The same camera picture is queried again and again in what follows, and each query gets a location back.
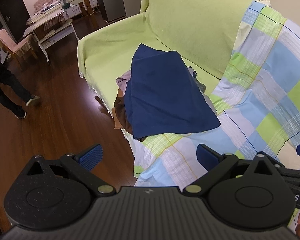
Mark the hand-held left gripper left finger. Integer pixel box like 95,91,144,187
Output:
27,144,116,197

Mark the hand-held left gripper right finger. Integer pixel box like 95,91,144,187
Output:
182,144,278,197

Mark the navy blue cloth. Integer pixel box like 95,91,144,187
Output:
124,43,221,142

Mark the brown garment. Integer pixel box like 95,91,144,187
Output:
114,90,135,136

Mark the checkered blue green sheet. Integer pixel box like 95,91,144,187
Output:
132,0,300,188

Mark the dark grey garment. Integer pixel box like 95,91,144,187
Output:
186,66,207,96

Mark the sofa with pale green cover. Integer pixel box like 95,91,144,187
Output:
77,0,257,143

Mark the chair with pink cover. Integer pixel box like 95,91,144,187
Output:
34,0,53,12
0,29,38,68

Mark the white dining table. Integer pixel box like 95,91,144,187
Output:
23,4,80,63

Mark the white sideboard cabinet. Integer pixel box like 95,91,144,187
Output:
64,0,96,18

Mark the tall grey cabinet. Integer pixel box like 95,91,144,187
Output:
99,0,127,23

